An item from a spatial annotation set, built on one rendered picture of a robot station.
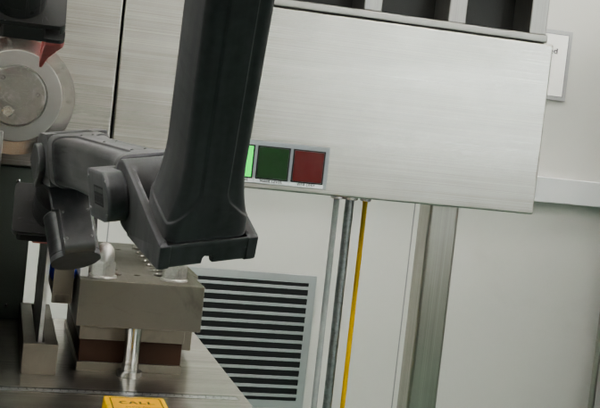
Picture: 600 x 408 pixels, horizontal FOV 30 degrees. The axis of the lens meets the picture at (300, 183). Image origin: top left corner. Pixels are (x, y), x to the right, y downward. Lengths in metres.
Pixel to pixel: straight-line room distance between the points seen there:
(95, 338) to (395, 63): 0.71
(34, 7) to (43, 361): 0.47
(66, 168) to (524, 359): 3.69
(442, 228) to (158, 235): 1.35
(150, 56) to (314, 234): 2.58
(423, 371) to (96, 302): 0.87
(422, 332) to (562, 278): 2.63
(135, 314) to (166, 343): 0.09
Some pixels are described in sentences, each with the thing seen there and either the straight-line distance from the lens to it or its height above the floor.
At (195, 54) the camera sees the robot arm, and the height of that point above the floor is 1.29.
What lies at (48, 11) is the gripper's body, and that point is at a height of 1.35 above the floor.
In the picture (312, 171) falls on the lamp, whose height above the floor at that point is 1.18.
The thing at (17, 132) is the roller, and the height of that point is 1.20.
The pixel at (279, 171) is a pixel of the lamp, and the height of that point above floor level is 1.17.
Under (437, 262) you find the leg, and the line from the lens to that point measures 2.12.
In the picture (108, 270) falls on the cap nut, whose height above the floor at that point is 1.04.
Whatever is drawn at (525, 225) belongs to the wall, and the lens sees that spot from 4.62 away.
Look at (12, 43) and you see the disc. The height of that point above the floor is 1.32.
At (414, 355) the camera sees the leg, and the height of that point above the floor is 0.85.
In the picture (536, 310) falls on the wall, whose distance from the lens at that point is 4.70.
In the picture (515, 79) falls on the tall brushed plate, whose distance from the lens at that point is 1.98.
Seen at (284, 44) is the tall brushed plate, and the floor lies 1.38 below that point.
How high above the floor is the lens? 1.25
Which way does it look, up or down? 3 degrees down
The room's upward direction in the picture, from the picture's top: 6 degrees clockwise
